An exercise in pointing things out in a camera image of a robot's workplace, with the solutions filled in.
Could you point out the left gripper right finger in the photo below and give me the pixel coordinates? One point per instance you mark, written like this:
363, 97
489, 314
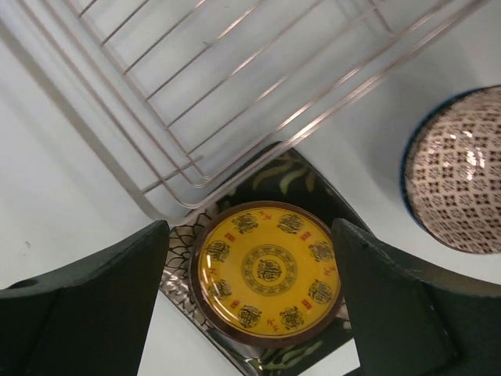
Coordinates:
411, 317

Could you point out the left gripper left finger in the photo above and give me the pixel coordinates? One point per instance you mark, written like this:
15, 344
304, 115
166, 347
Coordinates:
90, 317

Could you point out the yellow round patterned plate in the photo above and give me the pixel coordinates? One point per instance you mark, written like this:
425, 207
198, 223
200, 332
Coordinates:
264, 274

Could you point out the brown patterned white bowl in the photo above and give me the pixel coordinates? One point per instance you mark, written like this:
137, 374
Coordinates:
450, 172

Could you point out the metal wire dish rack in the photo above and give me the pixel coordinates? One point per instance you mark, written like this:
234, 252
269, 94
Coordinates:
174, 96

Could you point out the black square floral plate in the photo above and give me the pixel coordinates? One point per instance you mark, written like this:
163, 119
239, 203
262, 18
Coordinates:
291, 179

